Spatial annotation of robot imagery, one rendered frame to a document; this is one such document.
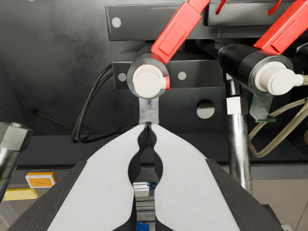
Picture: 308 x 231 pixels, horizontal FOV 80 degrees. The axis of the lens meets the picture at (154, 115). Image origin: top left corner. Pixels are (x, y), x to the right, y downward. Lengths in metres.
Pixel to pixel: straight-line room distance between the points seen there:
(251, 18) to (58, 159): 0.40
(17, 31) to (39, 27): 0.04
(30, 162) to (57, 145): 0.06
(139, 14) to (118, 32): 0.03
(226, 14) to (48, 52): 0.34
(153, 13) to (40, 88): 0.32
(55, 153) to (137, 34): 0.32
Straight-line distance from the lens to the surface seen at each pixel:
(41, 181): 0.43
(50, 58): 0.45
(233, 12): 0.24
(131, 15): 0.24
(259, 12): 0.25
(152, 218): 0.80
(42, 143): 0.51
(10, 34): 0.48
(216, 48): 0.22
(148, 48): 0.16
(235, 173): 0.18
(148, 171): 0.38
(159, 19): 0.24
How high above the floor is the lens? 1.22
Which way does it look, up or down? 62 degrees down
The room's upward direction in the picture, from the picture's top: 180 degrees clockwise
